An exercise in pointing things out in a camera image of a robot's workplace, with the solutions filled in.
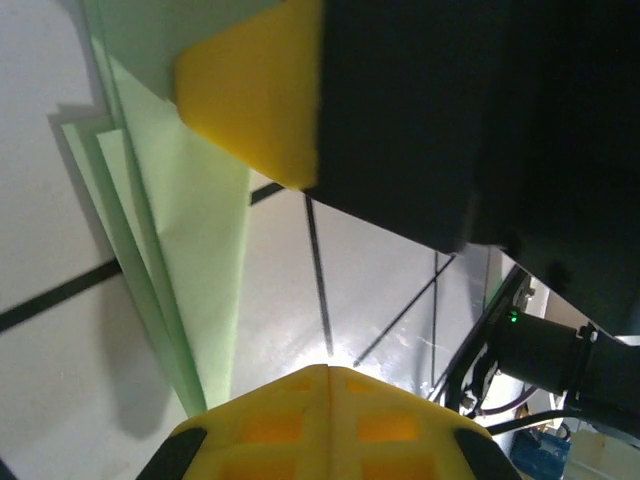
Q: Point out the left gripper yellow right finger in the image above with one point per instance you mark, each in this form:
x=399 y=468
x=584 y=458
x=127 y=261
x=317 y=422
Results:
x=390 y=430

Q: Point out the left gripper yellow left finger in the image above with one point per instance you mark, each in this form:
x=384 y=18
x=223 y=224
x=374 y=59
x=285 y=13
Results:
x=270 y=430

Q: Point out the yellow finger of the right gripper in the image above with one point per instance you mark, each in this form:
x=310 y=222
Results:
x=260 y=100

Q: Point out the light green cloth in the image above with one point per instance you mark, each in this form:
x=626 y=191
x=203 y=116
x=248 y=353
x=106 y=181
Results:
x=200 y=250

